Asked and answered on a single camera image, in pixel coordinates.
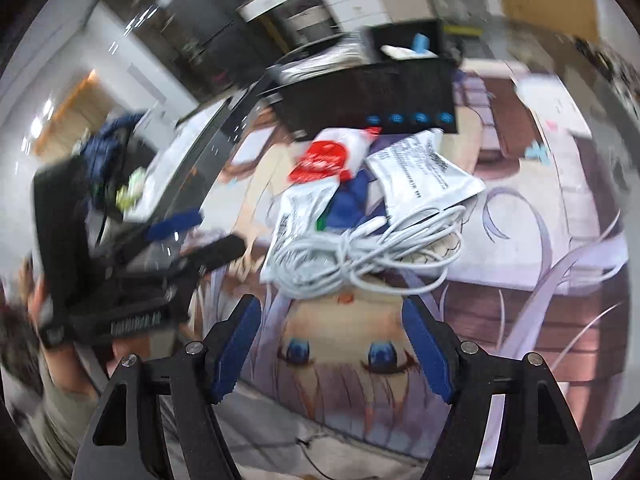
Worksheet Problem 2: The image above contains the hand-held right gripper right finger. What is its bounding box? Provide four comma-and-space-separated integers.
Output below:
400, 295, 592, 480

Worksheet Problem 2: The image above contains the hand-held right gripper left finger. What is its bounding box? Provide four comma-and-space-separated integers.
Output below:
72, 294, 263, 480

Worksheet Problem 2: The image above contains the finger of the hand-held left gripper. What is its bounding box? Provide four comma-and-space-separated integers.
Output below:
165, 234, 247, 283
120, 210, 204, 261

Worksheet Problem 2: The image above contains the white cable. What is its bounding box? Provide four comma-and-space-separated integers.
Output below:
270, 206, 471, 303

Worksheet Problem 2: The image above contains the person's left forearm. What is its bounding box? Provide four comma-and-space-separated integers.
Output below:
35, 342, 113, 478

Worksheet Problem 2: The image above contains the person's left hand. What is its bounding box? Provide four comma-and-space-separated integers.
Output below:
20, 255, 56, 343

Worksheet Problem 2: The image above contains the white crumpled plastic packet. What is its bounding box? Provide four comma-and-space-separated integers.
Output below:
260, 180, 337, 283

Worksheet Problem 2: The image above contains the blue bag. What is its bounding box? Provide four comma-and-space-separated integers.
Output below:
80, 111, 151, 183

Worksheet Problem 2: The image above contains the blue packet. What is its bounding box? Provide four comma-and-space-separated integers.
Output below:
320, 170, 388, 233

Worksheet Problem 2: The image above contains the red and white plastic bag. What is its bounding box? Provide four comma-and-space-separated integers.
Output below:
289, 126, 383, 186

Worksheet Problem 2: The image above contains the printed mat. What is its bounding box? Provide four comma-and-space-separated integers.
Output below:
187, 57, 632, 473

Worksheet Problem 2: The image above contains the white printed plastic packet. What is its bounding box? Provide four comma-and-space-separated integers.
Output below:
367, 129, 486, 223

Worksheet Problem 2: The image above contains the dark cabinet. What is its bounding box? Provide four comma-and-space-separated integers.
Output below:
100, 0, 283, 93

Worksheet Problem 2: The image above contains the black storage box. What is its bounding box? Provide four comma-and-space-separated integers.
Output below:
260, 17, 462, 136

